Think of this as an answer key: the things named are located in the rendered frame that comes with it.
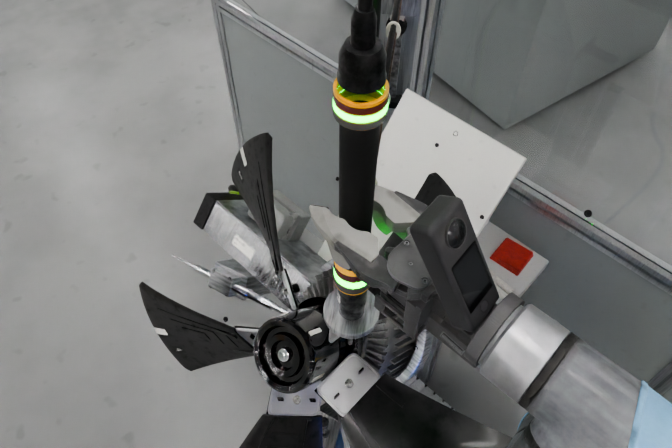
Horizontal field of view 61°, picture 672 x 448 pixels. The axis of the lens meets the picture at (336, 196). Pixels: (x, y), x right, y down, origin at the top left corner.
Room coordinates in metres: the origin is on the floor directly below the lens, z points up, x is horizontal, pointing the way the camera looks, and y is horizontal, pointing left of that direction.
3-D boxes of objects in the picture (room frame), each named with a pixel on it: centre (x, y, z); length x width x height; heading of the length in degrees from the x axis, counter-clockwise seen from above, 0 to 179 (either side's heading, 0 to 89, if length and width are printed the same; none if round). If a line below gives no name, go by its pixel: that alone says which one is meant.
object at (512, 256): (0.79, -0.44, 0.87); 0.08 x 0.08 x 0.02; 49
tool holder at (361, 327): (0.35, -0.02, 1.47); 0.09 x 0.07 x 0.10; 171
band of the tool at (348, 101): (0.34, -0.02, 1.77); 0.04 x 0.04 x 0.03
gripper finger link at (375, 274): (0.29, -0.04, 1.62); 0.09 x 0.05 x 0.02; 56
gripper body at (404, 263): (0.26, -0.10, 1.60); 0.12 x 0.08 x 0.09; 46
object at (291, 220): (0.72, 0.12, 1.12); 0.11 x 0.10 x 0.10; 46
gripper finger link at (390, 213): (0.36, -0.04, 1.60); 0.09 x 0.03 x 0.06; 36
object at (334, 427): (0.36, 0.00, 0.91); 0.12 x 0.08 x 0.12; 136
